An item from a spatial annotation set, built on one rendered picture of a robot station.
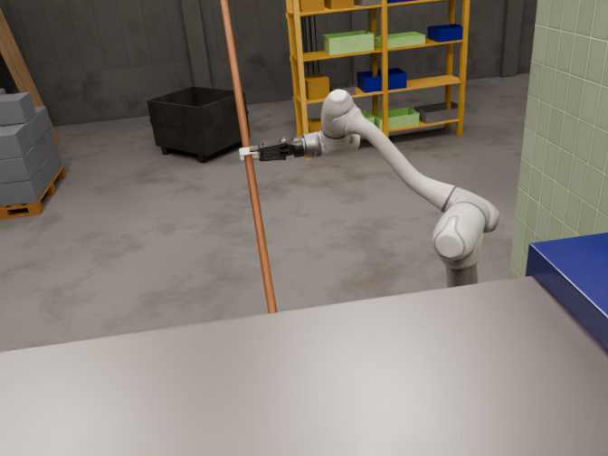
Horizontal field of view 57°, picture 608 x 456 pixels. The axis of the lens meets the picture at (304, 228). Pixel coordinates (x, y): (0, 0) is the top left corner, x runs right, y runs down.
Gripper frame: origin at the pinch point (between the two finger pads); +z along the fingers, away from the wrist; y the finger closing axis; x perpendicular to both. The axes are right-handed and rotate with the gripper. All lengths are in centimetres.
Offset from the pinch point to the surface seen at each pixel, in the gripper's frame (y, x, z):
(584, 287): -103, -89, -43
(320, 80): 417, 335, -119
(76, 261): 354, 110, 177
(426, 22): 626, 587, -382
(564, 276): -100, -86, -42
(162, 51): 630, 595, 106
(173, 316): 274, 17, 75
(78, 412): -101, -94, 31
